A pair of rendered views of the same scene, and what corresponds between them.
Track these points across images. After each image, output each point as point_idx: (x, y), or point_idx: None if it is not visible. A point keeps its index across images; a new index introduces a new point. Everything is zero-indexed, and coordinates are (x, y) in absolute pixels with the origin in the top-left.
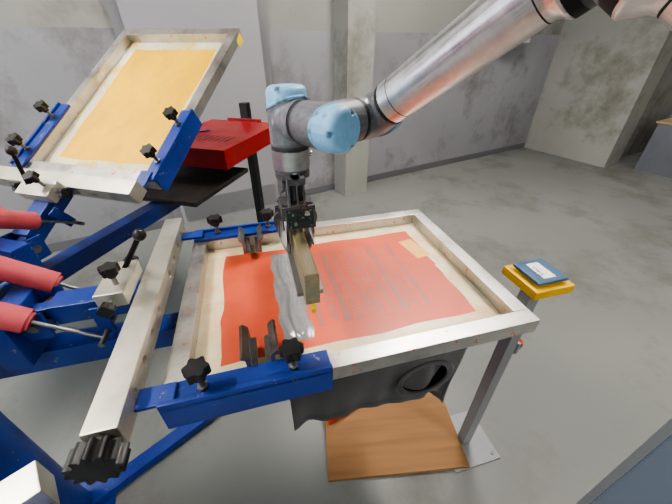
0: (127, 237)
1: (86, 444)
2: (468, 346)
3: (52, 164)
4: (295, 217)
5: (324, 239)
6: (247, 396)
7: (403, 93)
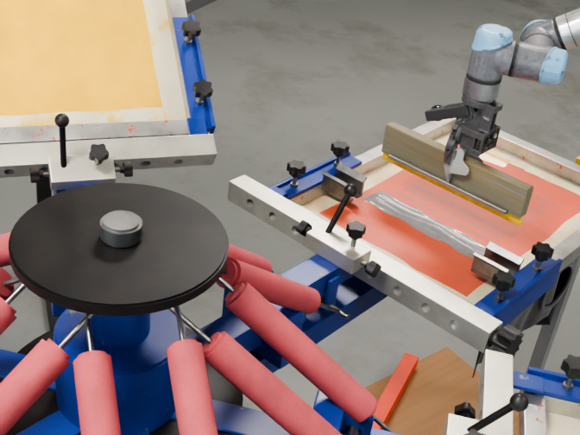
0: None
1: (502, 332)
2: None
3: (0, 130)
4: (488, 141)
5: (393, 168)
6: (524, 299)
7: None
